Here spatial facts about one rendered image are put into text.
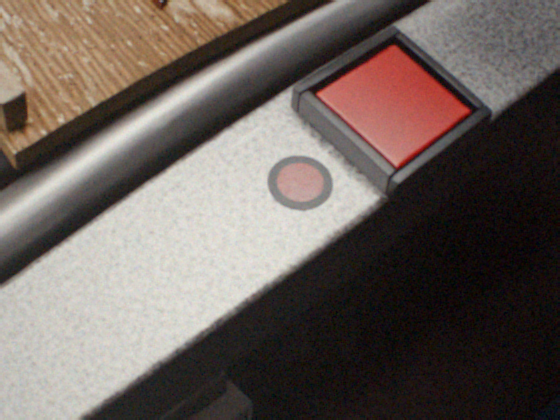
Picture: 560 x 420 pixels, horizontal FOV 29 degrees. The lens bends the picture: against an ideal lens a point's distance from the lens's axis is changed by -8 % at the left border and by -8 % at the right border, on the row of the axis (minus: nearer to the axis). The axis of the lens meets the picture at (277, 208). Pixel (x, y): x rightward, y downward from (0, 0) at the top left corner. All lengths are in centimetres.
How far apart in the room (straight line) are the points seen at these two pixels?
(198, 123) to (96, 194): 7
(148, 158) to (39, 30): 10
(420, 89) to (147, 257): 17
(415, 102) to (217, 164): 11
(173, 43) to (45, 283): 15
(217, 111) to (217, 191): 5
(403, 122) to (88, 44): 17
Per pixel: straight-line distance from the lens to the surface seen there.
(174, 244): 56
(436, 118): 59
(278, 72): 62
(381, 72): 61
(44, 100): 58
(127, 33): 61
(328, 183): 58
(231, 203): 57
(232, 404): 61
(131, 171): 59
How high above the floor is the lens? 139
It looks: 57 degrees down
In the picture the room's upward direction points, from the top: 7 degrees clockwise
